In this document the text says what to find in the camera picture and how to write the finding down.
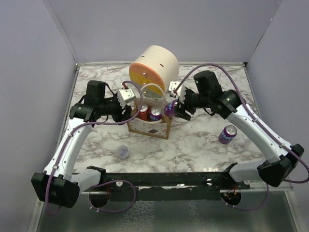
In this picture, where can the brown canvas bag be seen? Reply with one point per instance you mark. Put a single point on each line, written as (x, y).
(158, 129)

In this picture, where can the small clear plastic cup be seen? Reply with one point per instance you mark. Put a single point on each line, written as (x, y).
(122, 152)

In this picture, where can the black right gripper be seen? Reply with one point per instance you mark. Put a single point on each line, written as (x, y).
(184, 106)

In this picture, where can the purple soda can front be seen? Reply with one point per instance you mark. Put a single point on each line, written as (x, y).
(169, 109)

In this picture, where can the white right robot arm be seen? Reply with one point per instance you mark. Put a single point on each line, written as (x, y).
(281, 157)

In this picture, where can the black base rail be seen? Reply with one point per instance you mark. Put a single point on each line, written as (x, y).
(124, 187)

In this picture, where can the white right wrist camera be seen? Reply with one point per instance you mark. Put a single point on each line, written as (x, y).
(175, 89)

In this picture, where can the cream cylindrical drawer cabinet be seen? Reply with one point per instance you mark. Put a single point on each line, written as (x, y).
(155, 65)

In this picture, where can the purple soda can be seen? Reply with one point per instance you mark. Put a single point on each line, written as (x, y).
(228, 134)
(155, 114)
(169, 109)

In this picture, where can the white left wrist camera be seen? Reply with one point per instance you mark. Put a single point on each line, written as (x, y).
(125, 96)

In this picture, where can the red soda can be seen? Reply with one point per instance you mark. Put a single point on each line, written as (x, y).
(144, 112)

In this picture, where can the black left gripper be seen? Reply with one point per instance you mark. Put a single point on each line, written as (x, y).
(120, 116)

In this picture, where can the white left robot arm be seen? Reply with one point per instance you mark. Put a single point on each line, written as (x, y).
(57, 184)

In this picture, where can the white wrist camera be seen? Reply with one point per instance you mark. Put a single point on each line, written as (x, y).
(125, 96)
(175, 89)

